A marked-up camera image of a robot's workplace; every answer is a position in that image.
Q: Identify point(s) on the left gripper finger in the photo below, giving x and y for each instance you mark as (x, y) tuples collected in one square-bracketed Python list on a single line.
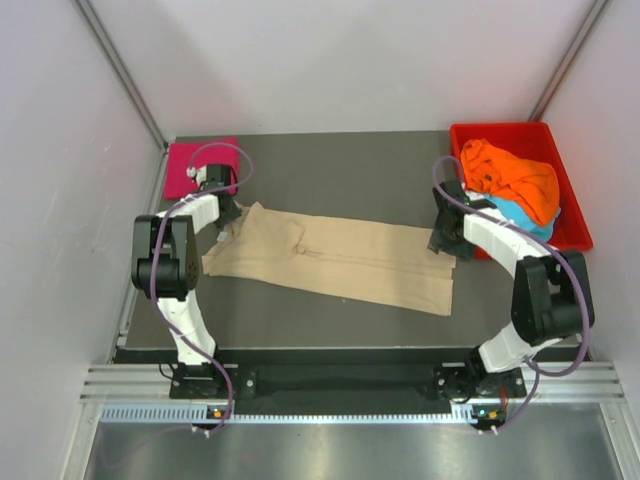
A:
[(222, 225), (236, 213)]

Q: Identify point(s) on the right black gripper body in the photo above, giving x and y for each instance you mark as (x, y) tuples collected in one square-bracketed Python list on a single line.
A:
[(452, 239)]

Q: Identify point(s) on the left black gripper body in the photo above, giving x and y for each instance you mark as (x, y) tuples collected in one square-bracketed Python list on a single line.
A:
[(228, 213)]

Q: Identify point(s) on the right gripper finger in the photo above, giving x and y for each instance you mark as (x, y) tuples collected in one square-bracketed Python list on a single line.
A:
[(437, 243), (464, 252)]

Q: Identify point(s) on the beige t shirt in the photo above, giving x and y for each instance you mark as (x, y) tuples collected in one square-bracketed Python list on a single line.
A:
[(354, 259)]

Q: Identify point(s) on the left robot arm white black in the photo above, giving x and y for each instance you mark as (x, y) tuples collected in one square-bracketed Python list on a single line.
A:
[(166, 268)]

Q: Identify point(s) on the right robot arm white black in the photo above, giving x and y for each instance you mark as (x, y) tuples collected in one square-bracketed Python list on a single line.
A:
[(551, 297)]

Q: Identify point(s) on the blue t shirt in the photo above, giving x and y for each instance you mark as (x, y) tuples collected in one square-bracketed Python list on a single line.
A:
[(513, 212)]

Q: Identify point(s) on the folded pink t shirt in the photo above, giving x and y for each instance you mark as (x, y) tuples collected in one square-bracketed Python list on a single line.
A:
[(177, 183)]

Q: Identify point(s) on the orange t shirt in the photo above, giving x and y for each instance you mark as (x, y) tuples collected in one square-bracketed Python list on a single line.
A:
[(531, 184)]

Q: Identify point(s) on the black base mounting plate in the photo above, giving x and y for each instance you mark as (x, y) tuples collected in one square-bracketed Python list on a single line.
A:
[(432, 382)]

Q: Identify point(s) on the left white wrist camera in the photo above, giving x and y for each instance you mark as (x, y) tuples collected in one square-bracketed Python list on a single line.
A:
[(197, 175)]

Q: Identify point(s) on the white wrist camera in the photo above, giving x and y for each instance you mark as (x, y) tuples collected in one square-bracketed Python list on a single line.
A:
[(478, 201), (197, 175)]

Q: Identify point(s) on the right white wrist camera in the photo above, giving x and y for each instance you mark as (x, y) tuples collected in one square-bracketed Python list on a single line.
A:
[(478, 201)]

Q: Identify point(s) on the aluminium rail profile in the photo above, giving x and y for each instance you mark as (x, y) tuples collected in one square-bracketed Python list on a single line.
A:
[(592, 382)]

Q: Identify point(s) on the grey slotted cable duct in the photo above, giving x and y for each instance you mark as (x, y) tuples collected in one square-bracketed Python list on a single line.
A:
[(208, 415)]

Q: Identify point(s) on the right aluminium frame post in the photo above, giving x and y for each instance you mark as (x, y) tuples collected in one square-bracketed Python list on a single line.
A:
[(587, 26)]

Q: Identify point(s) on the aluminium frame post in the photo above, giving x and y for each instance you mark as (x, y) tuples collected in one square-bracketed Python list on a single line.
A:
[(587, 26), (110, 51)]

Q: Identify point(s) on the left aluminium frame post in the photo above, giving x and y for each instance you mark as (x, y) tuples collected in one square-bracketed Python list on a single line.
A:
[(110, 51)]

